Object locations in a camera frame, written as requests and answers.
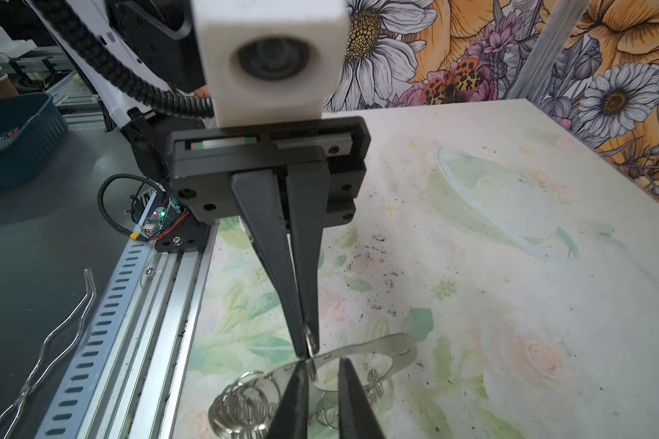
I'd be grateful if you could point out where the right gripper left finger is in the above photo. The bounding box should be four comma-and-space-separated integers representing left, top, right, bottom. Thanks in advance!
265, 361, 310, 439

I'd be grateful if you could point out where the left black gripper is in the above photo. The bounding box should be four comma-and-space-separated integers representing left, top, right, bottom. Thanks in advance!
167, 116, 372, 359

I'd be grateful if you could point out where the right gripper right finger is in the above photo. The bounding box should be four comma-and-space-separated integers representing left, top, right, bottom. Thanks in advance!
338, 358, 384, 439

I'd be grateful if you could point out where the blue plastic basket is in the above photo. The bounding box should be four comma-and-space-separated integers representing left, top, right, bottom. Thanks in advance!
0, 93, 69, 190

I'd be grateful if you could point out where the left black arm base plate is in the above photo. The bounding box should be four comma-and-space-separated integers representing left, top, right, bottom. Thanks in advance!
154, 214, 212, 254

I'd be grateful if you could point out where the small circuit board with wires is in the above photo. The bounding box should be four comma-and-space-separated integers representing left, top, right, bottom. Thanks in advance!
96, 174, 191, 243

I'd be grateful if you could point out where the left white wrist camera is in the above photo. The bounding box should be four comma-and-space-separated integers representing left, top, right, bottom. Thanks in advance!
190, 0, 350, 128

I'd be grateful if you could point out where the aluminium mounting rail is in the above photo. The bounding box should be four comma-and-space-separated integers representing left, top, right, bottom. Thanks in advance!
77, 227, 217, 438

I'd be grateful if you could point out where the slotted grey cable duct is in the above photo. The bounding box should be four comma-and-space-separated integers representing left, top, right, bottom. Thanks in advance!
32, 188, 160, 439

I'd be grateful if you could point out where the bent silver wire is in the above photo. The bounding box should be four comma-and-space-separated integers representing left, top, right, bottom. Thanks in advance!
0, 267, 98, 439

